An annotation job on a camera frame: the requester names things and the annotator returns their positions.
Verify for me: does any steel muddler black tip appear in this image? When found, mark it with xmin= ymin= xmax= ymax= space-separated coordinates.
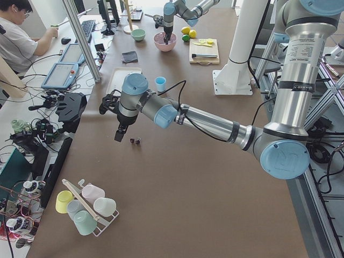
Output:
xmin=191 ymin=53 xmax=218 ymax=59

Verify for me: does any grey-blue cup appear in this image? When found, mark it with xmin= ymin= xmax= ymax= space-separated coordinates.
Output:
xmin=67 ymin=199 xmax=84 ymax=220

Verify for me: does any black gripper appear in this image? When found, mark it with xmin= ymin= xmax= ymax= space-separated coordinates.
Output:
xmin=114 ymin=114 xmax=137 ymax=142
xmin=163 ymin=26 xmax=173 ymax=45

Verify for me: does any aluminium frame post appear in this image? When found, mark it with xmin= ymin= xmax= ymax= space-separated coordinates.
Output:
xmin=62 ymin=0 xmax=101 ymax=83

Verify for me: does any green lime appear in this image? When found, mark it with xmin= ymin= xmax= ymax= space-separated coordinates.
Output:
xmin=182 ymin=34 xmax=190 ymax=42

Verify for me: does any green bowl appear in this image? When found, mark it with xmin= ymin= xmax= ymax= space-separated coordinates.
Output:
xmin=131 ymin=28 xmax=146 ymax=41

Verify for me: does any black computer mouse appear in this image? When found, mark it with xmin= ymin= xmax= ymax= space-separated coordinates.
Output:
xmin=61 ymin=37 xmax=71 ymax=45

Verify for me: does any wooden cutting board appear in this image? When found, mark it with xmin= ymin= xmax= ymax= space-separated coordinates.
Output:
xmin=189 ymin=39 xmax=220 ymax=65

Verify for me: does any white cup rack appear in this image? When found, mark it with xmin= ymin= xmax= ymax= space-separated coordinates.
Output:
xmin=62 ymin=179 xmax=119 ymax=237

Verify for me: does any blue teach pendant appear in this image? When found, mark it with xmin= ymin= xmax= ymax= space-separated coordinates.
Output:
xmin=41 ymin=62 xmax=79 ymax=89
xmin=59 ymin=44 xmax=85 ymax=65

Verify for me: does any black keyboard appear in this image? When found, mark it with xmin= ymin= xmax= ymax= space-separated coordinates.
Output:
xmin=81 ymin=20 xmax=95 ymax=43

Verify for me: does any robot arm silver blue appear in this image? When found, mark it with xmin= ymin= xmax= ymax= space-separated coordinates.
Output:
xmin=162 ymin=0 xmax=219 ymax=45
xmin=114 ymin=1 xmax=343 ymax=180

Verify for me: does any black monitor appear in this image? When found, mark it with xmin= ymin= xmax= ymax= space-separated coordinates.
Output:
xmin=97 ymin=0 xmax=120 ymax=35

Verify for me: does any pink bowl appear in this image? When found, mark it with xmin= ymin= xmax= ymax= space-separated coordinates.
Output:
xmin=153 ymin=32 xmax=177 ymax=52

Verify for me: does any yellow lemon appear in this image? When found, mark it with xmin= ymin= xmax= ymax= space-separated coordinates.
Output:
xmin=181 ymin=26 xmax=190 ymax=34
xmin=188 ymin=30 xmax=197 ymax=39

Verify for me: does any grey folded cloth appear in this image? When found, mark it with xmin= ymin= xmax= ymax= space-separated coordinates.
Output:
xmin=121 ymin=51 xmax=138 ymax=63

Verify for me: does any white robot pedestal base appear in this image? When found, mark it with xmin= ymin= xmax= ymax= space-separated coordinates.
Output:
xmin=213 ymin=0 xmax=270 ymax=95

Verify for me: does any seated person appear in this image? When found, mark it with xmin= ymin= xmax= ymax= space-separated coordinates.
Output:
xmin=1 ymin=0 xmax=58 ymax=74

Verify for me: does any green cup on rack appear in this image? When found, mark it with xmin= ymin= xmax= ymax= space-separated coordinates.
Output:
xmin=73 ymin=210 xmax=97 ymax=235

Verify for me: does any yellow cup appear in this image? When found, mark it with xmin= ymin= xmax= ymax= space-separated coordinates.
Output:
xmin=55 ymin=190 xmax=74 ymax=214

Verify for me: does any black gripper stand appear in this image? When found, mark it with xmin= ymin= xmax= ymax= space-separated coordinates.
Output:
xmin=55 ymin=93 xmax=87 ymax=133

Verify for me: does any cream rabbit serving tray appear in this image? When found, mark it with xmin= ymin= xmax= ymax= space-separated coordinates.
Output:
xmin=106 ymin=67 xmax=142 ymax=96

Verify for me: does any metal ice scoop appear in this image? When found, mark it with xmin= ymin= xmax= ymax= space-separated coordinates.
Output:
xmin=145 ymin=13 xmax=158 ymax=19

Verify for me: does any dark cherry pair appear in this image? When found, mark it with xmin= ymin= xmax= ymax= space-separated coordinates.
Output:
xmin=130 ymin=138 xmax=141 ymax=145

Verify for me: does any pink cup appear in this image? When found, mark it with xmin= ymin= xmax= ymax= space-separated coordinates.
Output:
xmin=81 ymin=184 xmax=105 ymax=205

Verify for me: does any yellow plastic knife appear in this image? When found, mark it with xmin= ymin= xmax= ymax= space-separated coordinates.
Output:
xmin=192 ymin=42 xmax=212 ymax=47

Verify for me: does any wooden cup tree stand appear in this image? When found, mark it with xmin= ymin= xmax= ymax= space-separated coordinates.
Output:
xmin=121 ymin=0 xmax=139 ymax=34

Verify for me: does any white cup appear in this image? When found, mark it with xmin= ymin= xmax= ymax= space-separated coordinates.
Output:
xmin=93 ymin=197 xmax=117 ymax=217

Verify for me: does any blue plastic cup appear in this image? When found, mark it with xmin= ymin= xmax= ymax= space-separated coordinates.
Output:
xmin=155 ymin=76 xmax=167 ymax=92

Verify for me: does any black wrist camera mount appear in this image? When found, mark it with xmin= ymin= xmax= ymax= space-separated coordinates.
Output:
xmin=99 ymin=94 xmax=120 ymax=114

